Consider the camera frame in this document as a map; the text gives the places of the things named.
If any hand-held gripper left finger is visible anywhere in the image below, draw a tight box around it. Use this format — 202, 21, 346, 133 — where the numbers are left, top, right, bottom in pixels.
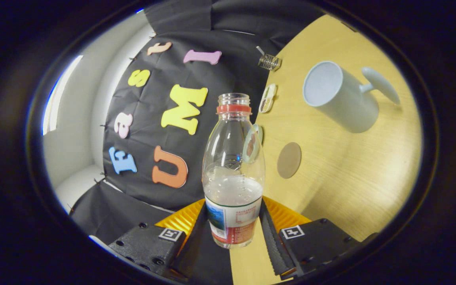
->
107, 198, 234, 283

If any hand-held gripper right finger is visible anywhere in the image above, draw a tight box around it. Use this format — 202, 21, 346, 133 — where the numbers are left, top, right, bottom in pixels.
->
259, 197, 375, 279

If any clear plastic juice bottle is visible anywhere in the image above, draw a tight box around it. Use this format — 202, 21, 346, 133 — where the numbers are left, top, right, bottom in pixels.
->
202, 93, 266, 249

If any round brown coaster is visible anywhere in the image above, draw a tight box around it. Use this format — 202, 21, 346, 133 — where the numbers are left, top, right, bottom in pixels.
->
277, 142, 302, 179

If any white cup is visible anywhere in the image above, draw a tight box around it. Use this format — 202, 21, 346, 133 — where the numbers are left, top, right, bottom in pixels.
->
302, 61, 401, 133

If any wooden table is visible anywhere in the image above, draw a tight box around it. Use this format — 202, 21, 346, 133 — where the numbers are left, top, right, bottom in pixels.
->
230, 14, 422, 285

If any round pale green plate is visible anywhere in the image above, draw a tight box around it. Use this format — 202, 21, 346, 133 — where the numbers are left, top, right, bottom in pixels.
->
242, 124, 263, 163

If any white divided dish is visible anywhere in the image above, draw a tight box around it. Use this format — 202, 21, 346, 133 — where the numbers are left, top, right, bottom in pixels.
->
259, 84, 277, 114

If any ceiling light panel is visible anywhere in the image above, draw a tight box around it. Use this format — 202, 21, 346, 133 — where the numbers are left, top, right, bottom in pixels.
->
42, 55, 83, 136

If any metal wire utensil holder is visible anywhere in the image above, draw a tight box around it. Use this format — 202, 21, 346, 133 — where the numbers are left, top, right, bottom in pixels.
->
258, 53, 282, 72

